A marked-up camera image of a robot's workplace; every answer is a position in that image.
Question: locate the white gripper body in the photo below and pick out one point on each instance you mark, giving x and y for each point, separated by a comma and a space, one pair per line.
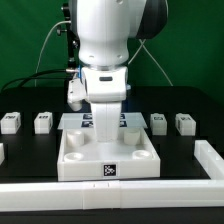
106, 120

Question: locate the white square tabletop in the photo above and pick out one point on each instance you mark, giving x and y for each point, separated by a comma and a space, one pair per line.
81, 157

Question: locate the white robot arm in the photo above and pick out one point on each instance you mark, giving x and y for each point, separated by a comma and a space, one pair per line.
103, 28

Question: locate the white block left edge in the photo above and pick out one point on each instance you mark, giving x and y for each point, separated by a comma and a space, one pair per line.
2, 156

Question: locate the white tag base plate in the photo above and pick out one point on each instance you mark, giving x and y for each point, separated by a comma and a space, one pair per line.
85, 120

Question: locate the white front fence wall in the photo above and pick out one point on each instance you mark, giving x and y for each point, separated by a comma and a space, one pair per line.
111, 194

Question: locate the white fence wall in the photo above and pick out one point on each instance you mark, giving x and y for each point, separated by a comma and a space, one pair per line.
209, 159
111, 194

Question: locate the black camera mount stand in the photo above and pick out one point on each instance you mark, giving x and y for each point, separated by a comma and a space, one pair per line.
72, 39

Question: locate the white right fence wall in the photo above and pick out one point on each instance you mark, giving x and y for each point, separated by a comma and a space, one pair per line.
209, 159

